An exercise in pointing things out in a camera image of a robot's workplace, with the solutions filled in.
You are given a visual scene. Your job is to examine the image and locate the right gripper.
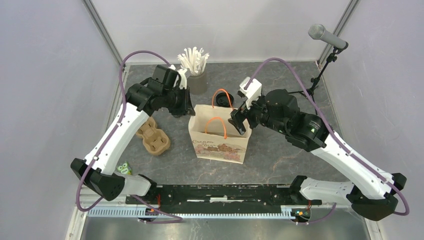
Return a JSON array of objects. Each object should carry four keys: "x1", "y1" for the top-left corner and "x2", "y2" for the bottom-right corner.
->
[{"x1": 228, "y1": 91, "x2": 288, "y2": 134}]

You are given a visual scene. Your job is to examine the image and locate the white wrapped straws bundle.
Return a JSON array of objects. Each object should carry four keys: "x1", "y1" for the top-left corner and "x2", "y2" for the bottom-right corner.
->
[{"x1": 177, "y1": 46, "x2": 210, "y2": 76}]

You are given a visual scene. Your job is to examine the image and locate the green owl number tile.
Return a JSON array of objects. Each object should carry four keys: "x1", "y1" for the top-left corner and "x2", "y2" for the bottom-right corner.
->
[{"x1": 116, "y1": 161, "x2": 132, "y2": 175}]

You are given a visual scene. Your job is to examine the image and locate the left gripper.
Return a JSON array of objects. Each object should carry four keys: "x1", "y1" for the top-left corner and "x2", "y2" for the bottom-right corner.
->
[{"x1": 162, "y1": 85, "x2": 196, "y2": 116}]

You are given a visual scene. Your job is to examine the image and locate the brown paper takeout bag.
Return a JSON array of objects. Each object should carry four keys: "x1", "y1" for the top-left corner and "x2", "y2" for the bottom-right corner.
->
[{"x1": 188, "y1": 102, "x2": 252, "y2": 164}]

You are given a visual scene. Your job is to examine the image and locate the black microphone stand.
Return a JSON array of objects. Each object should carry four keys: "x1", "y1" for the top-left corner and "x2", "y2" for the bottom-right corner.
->
[{"x1": 307, "y1": 46, "x2": 343, "y2": 102}]

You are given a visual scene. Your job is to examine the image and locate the grey microphone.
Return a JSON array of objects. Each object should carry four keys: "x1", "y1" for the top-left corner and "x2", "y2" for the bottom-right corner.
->
[{"x1": 308, "y1": 24, "x2": 349, "y2": 50}]

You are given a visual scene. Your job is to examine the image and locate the grey straw holder cup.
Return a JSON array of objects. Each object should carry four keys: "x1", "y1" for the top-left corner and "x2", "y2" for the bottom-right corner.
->
[{"x1": 187, "y1": 71, "x2": 208, "y2": 95}]

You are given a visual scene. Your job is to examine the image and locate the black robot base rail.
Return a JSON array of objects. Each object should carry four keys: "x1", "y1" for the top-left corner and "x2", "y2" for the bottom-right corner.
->
[{"x1": 125, "y1": 183, "x2": 322, "y2": 220}]

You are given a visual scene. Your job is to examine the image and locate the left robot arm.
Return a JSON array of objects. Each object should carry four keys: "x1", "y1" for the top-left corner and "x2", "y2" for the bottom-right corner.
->
[{"x1": 70, "y1": 65, "x2": 196, "y2": 204}]

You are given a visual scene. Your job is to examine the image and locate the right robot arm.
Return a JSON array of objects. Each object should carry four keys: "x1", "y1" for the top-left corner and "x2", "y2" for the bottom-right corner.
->
[{"x1": 228, "y1": 89, "x2": 407, "y2": 221}]

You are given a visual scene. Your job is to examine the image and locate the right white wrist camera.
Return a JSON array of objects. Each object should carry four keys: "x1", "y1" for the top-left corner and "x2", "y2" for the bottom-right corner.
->
[{"x1": 239, "y1": 77, "x2": 262, "y2": 110}]

